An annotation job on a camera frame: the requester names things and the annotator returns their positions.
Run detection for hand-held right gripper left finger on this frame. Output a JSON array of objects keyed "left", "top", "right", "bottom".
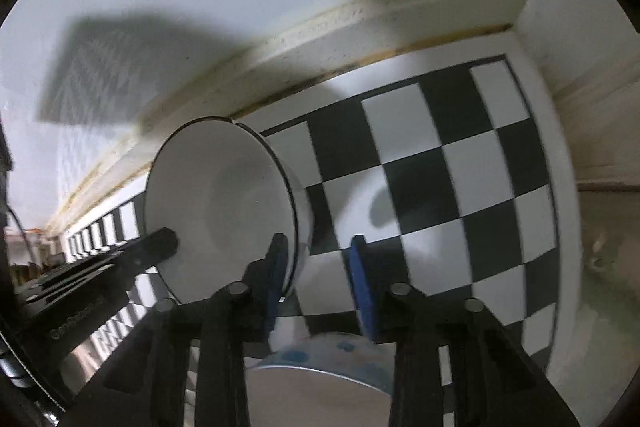
[{"left": 60, "top": 233, "right": 291, "bottom": 427}]

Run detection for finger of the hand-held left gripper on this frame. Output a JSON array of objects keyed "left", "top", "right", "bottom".
[{"left": 89, "top": 228, "right": 180, "bottom": 279}]

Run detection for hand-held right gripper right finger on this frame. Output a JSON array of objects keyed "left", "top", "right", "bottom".
[{"left": 350, "top": 234, "right": 582, "bottom": 427}]

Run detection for white bowl dark rim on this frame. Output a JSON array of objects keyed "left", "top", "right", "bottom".
[{"left": 143, "top": 117, "right": 316, "bottom": 309}]

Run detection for white bowl blue dots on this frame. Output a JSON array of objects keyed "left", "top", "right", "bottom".
[{"left": 244, "top": 331, "right": 402, "bottom": 427}]

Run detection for black white checkered tablecloth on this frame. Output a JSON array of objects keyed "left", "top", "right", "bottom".
[{"left": 64, "top": 54, "right": 562, "bottom": 427}]

